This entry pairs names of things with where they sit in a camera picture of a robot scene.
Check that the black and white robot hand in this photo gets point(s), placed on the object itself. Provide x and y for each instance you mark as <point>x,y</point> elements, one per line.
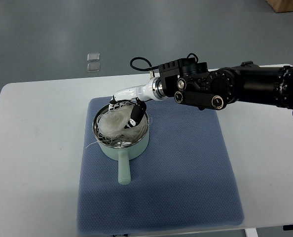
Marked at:
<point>138,95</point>

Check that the white vermicelli bundle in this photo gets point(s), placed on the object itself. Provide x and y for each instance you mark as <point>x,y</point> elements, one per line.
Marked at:
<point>116,129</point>

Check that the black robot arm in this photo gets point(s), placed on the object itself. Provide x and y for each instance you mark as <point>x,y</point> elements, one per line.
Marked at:
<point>190,83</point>

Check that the mint green steel pot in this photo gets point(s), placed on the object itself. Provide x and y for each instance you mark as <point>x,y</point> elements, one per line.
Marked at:
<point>122,156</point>

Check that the lower metal floor plate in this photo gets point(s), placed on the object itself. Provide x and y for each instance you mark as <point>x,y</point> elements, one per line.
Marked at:
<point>93,67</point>

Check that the metal floor plate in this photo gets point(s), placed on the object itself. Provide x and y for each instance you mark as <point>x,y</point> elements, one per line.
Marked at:
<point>91,57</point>
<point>93,67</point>

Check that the upper metal floor plate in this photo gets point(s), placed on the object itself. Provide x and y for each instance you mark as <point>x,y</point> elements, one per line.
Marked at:
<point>91,57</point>

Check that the blue textured table mat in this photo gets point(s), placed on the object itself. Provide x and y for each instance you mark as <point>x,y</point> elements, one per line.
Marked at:
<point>184,178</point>

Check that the wooden box corner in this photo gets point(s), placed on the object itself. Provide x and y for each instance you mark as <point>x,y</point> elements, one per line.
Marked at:
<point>281,6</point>

